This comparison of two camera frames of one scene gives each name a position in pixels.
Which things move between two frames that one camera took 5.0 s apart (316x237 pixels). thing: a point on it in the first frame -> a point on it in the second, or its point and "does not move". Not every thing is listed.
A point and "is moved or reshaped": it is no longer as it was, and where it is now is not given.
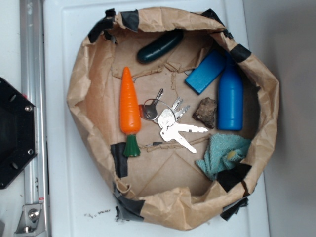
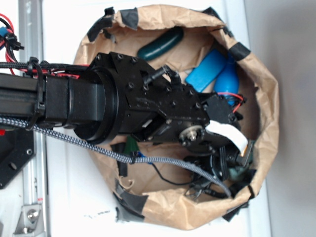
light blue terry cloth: [221, 150] is moved or reshaped
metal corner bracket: [31, 221] does not move
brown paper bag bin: [180, 117] does not move
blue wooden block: [201, 76] does not move
